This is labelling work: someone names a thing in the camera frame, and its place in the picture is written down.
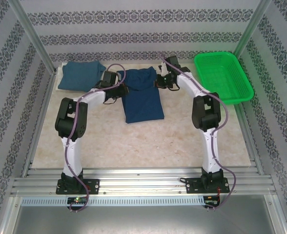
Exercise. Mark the dark blue cartoon print t-shirt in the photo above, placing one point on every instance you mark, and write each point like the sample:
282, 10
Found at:
143, 107

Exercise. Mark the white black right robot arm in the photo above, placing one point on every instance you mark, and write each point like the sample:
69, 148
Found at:
210, 151

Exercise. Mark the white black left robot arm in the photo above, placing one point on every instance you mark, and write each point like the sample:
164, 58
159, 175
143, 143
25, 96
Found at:
72, 156

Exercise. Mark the folded teal blue t-shirt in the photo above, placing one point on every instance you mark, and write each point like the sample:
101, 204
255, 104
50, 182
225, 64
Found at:
80, 75

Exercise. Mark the green plastic basket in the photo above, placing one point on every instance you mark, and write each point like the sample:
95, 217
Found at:
222, 78

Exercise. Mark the grey metal shelf panel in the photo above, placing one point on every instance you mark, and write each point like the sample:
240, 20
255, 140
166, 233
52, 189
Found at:
143, 219

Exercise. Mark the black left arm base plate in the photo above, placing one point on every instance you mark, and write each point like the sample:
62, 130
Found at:
92, 186

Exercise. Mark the aluminium corner post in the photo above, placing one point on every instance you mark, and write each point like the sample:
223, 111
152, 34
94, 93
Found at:
251, 26
33, 34

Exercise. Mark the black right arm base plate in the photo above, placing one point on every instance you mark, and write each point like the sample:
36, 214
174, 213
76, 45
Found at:
193, 185

